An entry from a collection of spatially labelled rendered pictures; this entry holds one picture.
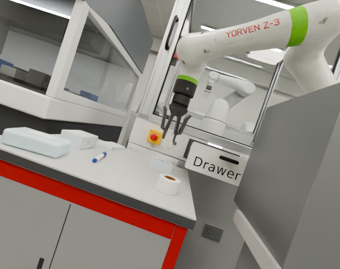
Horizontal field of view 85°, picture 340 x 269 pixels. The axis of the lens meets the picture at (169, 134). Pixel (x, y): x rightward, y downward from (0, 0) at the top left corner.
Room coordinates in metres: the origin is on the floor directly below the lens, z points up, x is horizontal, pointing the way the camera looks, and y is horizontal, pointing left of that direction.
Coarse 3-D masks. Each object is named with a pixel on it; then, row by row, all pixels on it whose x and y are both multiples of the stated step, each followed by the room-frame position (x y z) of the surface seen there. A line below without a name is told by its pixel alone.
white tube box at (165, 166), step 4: (152, 156) 0.85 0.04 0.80; (156, 156) 0.90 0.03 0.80; (152, 160) 0.82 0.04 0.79; (156, 160) 0.81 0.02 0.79; (164, 160) 0.88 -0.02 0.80; (152, 164) 0.78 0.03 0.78; (156, 164) 0.77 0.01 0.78; (160, 164) 0.78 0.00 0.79; (164, 164) 0.78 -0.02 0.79; (168, 164) 0.81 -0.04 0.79; (152, 168) 0.77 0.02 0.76; (156, 168) 0.78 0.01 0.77; (160, 168) 0.78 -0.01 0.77; (164, 168) 0.78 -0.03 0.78; (168, 168) 0.79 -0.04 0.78; (164, 172) 0.78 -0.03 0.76; (168, 172) 0.79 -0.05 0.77
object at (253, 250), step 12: (240, 216) 0.58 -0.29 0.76; (240, 228) 0.55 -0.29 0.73; (252, 228) 0.50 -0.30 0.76; (252, 240) 0.46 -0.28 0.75; (240, 252) 0.58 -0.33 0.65; (252, 252) 0.45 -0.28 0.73; (264, 252) 0.40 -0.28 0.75; (240, 264) 0.55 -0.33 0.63; (252, 264) 0.50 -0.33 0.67; (264, 264) 0.39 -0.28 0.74; (276, 264) 0.36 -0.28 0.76
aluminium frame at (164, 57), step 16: (176, 0) 1.06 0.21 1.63; (192, 0) 1.07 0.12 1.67; (176, 32) 1.06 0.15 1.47; (160, 48) 1.06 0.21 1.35; (160, 64) 1.06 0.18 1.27; (336, 64) 1.02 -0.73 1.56; (160, 80) 1.06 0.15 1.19; (144, 96) 1.06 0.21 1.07; (144, 112) 1.06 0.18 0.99; (192, 128) 1.04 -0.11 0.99; (224, 144) 1.03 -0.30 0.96; (240, 144) 1.03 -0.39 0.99
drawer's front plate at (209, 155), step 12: (192, 144) 0.73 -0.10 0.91; (192, 156) 0.73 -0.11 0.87; (204, 156) 0.73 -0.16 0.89; (216, 156) 0.73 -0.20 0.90; (228, 156) 0.72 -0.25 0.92; (192, 168) 0.73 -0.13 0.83; (204, 168) 0.73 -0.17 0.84; (216, 168) 0.73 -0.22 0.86; (228, 168) 0.72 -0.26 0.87; (240, 168) 0.72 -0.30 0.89; (228, 180) 0.72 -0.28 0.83; (240, 180) 0.72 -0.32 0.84
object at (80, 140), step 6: (66, 132) 0.69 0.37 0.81; (72, 132) 0.70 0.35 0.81; (78, 132) 0.74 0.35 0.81; (84, 132) 0.78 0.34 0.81; (66, 138) 0.69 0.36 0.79; (72, 138) 0.69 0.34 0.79; (78, 138) 0.69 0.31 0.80; (84, 138) 0.70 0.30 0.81; (90, 138) 0.74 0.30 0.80; (96, 138) 0.80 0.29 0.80; (72, 144) 0.69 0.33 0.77; (78, 144) 0.69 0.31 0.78; (84, 144) 0.72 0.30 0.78; (90, 144) 0.76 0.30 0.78
